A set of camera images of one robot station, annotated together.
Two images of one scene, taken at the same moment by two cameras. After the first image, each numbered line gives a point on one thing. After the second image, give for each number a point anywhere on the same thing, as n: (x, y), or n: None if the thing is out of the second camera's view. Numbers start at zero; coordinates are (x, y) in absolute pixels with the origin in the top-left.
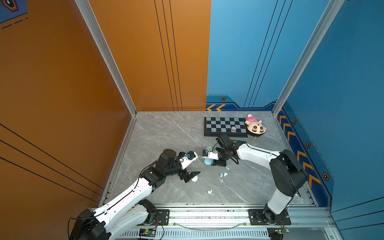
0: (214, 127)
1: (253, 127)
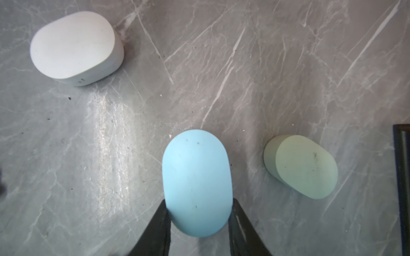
0: (401, 138)
1: None
